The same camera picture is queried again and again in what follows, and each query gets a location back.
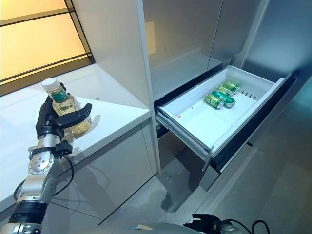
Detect grey robot torso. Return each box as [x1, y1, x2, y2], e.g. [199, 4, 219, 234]
[80, 221, 195, 234]

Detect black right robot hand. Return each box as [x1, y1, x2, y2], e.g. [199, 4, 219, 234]
[184, 213, 223, 234]

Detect light green drink can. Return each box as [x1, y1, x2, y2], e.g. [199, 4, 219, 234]
[222, 81, 241, 93]
[217, 86, 235, 97]
[205, 94, 225, 110]

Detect black framed glowing window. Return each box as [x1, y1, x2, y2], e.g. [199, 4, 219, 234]
[0, 0, 95, 86]

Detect white counter cabinet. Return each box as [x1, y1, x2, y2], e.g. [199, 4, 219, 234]
[0, 64, 159, 225]

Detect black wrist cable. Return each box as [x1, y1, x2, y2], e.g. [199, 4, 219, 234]
[13, 151, 75, 203]
[219, 219, 270, 234]

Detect tea bottle with white cap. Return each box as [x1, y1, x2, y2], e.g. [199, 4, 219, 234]
[40, 78, 92, 139]

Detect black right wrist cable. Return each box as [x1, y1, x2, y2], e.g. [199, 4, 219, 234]
[219, 219, 270, 234]

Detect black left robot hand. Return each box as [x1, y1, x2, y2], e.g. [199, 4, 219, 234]
[36, 82, 93, 141]

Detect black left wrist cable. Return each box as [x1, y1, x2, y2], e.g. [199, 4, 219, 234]
[13, 151, 75, 203]

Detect white fridge drawer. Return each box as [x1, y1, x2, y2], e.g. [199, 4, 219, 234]
[155, 64, 297, 192]

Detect teal drink can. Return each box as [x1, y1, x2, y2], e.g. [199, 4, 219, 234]
[211, 89, 236, 109]

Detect stainless steel fridge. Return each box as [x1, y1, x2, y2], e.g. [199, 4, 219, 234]
[136, 0, 312, 193]

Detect white tall side panel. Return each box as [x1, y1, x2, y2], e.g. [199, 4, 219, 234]
[72, 0, 153, 113]

